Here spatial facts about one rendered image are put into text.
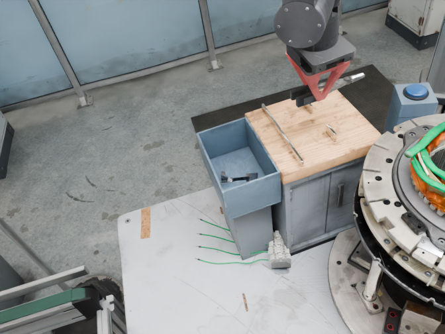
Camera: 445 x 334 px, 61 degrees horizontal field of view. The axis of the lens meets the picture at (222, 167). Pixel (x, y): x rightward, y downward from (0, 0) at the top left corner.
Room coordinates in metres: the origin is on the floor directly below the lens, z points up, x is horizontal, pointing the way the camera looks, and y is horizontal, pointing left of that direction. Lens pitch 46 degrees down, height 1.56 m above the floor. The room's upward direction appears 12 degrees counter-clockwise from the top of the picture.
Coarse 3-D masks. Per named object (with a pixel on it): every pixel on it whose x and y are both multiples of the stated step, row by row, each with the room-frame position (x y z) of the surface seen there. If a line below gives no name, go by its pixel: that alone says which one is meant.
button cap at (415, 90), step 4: (412, 84) 0.61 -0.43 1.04; (416, 84) 0.61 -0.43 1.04; (408, 88) 0.60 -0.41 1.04; (412, 88) 0.60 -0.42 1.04; (416, 88) 0.59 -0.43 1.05; (420, 88) 0.59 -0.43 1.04; (424, 88) 0.59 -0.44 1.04; (408, 92) 0.59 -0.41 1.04; (412, 92) 0.59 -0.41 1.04; (416, 92) 0.58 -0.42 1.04; (420, 92) 0.58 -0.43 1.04; (424, 92) 0.58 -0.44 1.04; (412, 96) 0.58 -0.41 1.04; (416, 96) 0.58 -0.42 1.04; (420, 96) 0.57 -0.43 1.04
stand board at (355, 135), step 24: (336, 96) 0.60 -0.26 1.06; (264, 120) 0.57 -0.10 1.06; (288, 120) 0.56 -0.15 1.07; (312, 120) 0.54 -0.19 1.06; (336, 120) 0.53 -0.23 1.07; (360, 120) 0.51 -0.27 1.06; (264, 144) 0.50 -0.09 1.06; (312, 144) 0.48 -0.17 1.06; (336, 144) 0.47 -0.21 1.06; (360, 144) 0.45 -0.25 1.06; (288, 168) 0.43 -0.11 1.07; (312, 168) 0.43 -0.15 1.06
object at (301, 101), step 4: (300, 96) 0.46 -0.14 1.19; (304, 96) 0.46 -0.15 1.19; (308, 96) 0.46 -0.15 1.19; (312, 96) 0.46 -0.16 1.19; (296, 100) 0.46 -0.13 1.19; (300, 100) 0.46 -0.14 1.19; (304, 100) 0.46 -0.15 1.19; (308, 100) 0.46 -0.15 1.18; (312, 100) 0.46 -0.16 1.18; (296, 104) 0.46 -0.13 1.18; (300, 104) 0.46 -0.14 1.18; (304, 104) 0.46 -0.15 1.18
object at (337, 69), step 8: (288, 48) 0.49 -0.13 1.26; (296, 56) 0.46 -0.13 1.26; (304, 64) 0.45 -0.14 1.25; (328, 64) 0.44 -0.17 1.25; (336, 64) 0.44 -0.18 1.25; (344, 64) 0.44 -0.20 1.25; (304, 72) 0.44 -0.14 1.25; (320, 72) 0.43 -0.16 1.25; (336, 72) 0.45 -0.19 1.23; (312, 80) 0.44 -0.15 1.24; (328, 80) 0.46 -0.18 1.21; (312, 88) 0.45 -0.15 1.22; (328, 88) 0.46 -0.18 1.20; (320, 96) 0.46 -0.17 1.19
